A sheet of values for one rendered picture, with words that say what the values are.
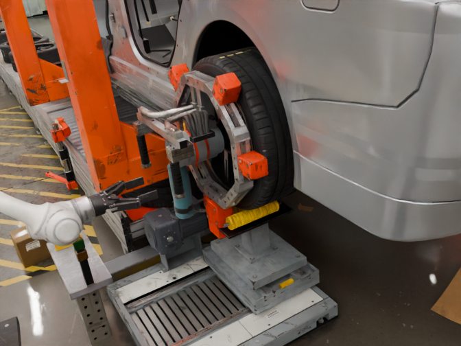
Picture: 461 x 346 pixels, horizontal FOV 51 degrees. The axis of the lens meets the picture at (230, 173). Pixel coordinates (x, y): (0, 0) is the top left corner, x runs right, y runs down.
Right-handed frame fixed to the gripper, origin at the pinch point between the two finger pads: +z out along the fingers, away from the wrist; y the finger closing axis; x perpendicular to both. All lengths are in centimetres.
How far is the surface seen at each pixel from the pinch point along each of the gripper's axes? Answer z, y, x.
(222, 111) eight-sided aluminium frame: 32.6, 2.3, 20.7
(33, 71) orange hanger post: 4, -253, -5
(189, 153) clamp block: 17.4, 2.3, 8.8
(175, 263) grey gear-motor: 22, -50, -74
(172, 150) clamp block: 11.2, 2.2, 11.9
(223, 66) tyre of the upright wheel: 41, -10, 33
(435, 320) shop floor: 101, 50, -83
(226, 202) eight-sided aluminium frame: 32.5, -2.9, -19.8
